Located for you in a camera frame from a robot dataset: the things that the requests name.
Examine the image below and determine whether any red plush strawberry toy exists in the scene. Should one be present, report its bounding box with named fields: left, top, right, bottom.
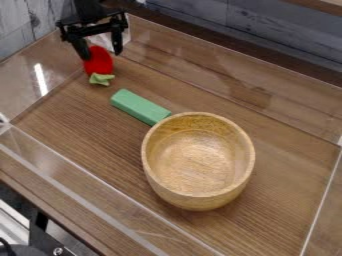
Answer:
left=83, top=46, right=115, bottom=86

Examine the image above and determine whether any green rectangular block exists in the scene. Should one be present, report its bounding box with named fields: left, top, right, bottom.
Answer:
left=109, top=89, right=171, bottom=126

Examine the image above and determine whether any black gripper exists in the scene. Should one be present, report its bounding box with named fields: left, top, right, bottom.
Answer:
left=56, top=9, right=128, bottom=60

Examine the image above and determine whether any black metal bracket with bolt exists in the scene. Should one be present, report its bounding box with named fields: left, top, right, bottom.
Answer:
left=28, top=210, right=76, bottom=256

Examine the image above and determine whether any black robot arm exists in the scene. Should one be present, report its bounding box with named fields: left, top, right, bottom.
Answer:
left=56, top=0, right=128, bottom=60

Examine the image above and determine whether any wooden bowl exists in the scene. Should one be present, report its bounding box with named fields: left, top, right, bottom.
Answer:
left=140, top=112, right=256, bottom=211

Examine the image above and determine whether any black cable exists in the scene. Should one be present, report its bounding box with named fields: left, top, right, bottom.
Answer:
left=0, top=236, right=17, bottom=256

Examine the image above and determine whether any clear acrylic tray enclosure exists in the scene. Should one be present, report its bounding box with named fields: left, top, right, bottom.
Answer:
left=0, top=18, right=342, bottom=256

